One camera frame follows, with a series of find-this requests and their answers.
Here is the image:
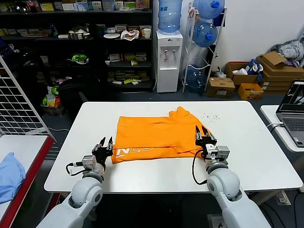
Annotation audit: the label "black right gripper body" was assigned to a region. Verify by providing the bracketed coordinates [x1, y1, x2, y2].
[195, 137, 218, 161]

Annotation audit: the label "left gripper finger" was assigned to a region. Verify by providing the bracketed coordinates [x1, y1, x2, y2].
[92, 137, 107, 154]
[106, 136, 114, 156]

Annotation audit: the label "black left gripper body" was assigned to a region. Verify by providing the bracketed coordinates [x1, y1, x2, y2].
[94, 152, 113, 167]

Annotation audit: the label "orange t-shirt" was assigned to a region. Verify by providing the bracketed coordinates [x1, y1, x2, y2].
[111, 106, 212, 165]

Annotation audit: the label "pile of grey clothes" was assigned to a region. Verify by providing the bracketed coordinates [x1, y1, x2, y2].
[269, 38, 304, 67]

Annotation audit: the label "white work table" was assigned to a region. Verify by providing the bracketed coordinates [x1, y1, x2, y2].
[44, 101, 304, 207]

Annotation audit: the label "closed brown cardboard box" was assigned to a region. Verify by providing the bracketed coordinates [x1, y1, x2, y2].
[206, 77, 236, 99]

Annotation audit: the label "white metal jug rack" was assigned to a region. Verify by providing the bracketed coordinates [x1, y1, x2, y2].
[181, 3, 228, 94]

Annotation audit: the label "blue water jug blue cap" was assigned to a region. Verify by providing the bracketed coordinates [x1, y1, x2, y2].
[185, 64, 207, 90]
[191, 21, 219, 49]
[192, 0, 225, 20]

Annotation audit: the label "yellow printed cardboard box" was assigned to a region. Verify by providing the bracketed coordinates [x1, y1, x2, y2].
[237, 83, 265, 101]

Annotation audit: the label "black office chair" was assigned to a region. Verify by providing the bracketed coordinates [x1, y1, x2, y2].
[57, 77, 102, 115]

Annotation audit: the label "white side table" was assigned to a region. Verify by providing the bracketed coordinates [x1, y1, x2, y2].
[260, 105, 304, 153]

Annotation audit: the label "clear plastic bag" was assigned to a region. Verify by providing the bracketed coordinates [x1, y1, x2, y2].
[215, 67, 227, 79]

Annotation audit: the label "open brown cardboard box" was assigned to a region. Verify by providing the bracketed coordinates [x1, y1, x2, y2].
[224, 61, 260, 86]

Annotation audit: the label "floor box of snack packs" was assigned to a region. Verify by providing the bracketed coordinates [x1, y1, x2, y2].
[40, 85, 66, 118]

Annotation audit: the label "yellow green packs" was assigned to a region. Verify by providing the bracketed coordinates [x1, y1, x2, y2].
[123, 78, 141, 86]

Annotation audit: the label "white water dispenser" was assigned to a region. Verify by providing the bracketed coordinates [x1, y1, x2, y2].
[155, 30, 184, 94]

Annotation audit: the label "red edged white table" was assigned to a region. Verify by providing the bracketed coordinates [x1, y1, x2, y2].
[0, 135, 57, 228]

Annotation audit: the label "blue and white bag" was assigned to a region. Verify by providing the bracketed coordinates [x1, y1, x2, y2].
[246, 59, 264, 76]

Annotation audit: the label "grey laptop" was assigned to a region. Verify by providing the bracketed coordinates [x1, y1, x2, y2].
[275, 79, 304, 148]

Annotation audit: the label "green packs on white tray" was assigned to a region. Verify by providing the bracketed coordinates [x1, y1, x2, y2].
[66, 53, 90, 65]

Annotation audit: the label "light blue cloth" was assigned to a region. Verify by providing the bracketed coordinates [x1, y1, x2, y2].
[0, 152, 27, 204]

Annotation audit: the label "stack of flat cardboard boxes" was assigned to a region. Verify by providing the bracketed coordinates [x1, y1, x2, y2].
[256, 51, 304, 93]

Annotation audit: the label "grey power strip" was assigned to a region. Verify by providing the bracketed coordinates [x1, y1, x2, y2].
[276, 191, 292, 206]

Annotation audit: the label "black shelving unit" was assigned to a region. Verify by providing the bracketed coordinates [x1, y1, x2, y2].
[0, 0, 154, 94]

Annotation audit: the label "metal bowl with white items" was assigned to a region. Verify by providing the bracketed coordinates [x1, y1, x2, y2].
[68, 26, 91, 41]

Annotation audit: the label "white plastic food bag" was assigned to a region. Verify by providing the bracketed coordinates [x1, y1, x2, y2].
[120, 29, 141, 43]

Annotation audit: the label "pink cloth on rack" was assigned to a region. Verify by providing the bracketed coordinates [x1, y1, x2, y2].
[188, 8, 200, 25]

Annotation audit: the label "upright blue water jug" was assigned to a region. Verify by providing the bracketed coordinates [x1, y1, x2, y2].
[158, 0, 183, 36]

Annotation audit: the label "spray bottle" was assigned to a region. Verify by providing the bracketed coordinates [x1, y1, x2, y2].
[49, 22, 59, 38]

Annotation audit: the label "cola bottle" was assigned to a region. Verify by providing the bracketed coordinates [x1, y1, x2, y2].
[28, 0, 38, 14]

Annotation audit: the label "glass bowl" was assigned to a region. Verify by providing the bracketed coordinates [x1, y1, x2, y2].
[13, 1, 30, 13]

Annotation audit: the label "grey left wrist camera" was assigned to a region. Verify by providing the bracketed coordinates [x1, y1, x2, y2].
[75, 154, 95, 171]

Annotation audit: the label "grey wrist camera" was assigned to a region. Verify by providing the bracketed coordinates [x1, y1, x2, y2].
[215, 145, 230, 162]
[75, 154, 95, 171]

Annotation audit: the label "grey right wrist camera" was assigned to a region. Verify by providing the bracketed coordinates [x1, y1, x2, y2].
[215, 145, 230, 162]

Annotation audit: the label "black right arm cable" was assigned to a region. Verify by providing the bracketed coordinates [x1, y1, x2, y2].
[192, 149, 210, 186]

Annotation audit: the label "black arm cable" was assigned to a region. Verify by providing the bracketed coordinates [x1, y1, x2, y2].
[192, 149, 210, 186]
[66, 162, 84, 177]

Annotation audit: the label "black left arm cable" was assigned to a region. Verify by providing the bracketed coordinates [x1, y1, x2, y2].
[66, 162, 84, 177]

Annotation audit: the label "white laptop cable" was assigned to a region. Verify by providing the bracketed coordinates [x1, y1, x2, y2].
[266, 122, 284, 131]

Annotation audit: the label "white wire grid panel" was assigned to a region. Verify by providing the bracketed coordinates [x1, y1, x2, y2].
[0, 53, 57, 143]

